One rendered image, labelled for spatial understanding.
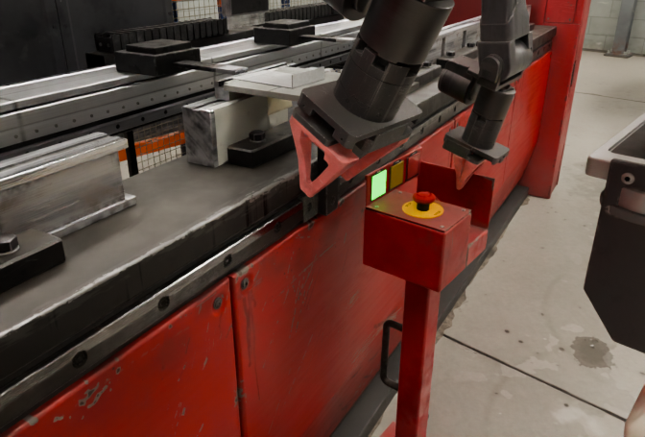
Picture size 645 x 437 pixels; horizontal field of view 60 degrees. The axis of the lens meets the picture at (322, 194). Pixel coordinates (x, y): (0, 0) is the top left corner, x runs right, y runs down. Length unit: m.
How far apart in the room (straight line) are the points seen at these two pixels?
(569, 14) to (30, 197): 2.60
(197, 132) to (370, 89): 0.51
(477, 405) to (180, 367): 1.13
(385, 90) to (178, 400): 0.54
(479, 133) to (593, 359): 1.21
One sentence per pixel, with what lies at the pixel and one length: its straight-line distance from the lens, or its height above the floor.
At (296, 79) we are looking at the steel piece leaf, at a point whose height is 1.01.
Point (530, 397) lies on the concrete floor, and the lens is 1.84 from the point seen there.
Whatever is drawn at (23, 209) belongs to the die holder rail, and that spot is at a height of 0.93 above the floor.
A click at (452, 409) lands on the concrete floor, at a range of 1.75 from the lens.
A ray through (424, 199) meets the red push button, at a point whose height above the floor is 0.81.
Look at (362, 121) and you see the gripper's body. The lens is 0.46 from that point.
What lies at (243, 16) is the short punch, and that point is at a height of 1.10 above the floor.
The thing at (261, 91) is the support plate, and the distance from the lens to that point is 0.88.
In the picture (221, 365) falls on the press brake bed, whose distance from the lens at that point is 0.87.
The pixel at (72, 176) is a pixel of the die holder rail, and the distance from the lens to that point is 0.75.
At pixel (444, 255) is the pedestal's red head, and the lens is 0.96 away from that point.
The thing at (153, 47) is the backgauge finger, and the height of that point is 1.03.
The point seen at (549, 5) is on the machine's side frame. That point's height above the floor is 0.97.
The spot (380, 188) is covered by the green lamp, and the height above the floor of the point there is 0.80.
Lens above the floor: 1.19
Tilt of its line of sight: 23 degrees down
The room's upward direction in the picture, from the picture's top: straight up
